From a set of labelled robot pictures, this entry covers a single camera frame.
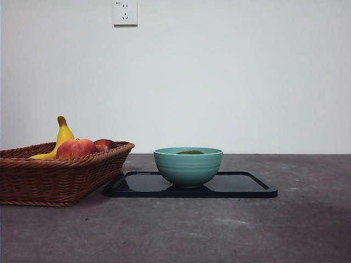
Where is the dark red plum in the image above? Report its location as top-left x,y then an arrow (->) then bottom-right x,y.
93,139 -> 118,153

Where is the red yellow apple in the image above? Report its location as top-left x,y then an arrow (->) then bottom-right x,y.
55,138 -> 97,159

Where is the yellow banana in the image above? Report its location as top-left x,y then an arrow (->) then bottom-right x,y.
29,115 -> 75,160

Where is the teal ceramic bowl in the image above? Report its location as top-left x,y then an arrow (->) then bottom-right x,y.
153,147 -> 223,188

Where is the white wall socket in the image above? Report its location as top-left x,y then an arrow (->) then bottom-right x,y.
114,0 -> 138,27

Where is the dark teal rectangular tray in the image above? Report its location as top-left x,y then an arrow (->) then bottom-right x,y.
104,170 -> 279,198

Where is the brown wicker basket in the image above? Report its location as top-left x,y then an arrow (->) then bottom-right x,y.
0,141 -> 135,208

